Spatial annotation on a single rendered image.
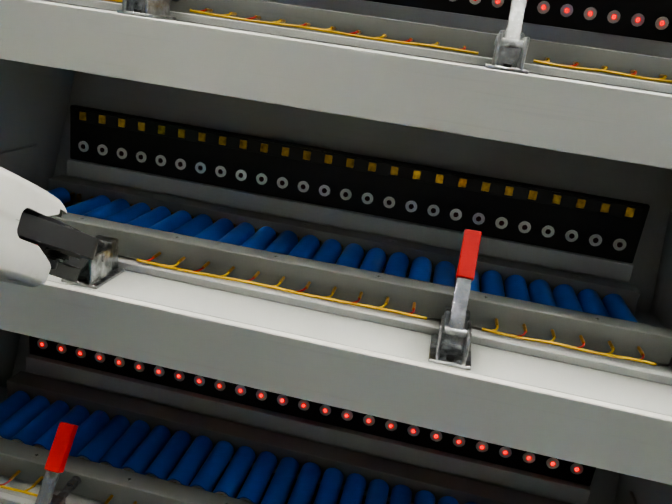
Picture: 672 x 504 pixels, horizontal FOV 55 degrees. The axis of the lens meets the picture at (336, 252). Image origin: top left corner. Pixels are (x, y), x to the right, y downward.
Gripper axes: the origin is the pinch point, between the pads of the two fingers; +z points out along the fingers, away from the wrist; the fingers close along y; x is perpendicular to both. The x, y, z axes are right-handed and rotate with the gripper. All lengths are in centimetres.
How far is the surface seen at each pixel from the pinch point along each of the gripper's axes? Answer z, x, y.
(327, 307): 9.4, 0.9, 17.5
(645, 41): 17, 30, 39
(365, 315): 9.4, 0.9, 20.4
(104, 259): 6.4, 0.7, 1.2
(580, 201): 17.7, 15.2, 35.9
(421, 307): 11.4, 2.6, 24.2
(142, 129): 18.0, 14.8, -4.9
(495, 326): 11.6, 2.3, 29.9
